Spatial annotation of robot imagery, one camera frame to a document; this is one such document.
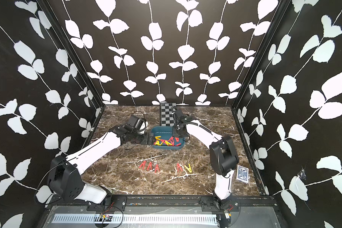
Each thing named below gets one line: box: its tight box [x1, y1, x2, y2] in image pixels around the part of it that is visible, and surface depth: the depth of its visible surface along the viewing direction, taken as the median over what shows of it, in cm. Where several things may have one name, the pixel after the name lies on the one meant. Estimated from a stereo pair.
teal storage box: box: [151, 125, 186, 150], surface depth 100 cm
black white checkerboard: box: [159, 102, 177, 127], surface depth 113 cm
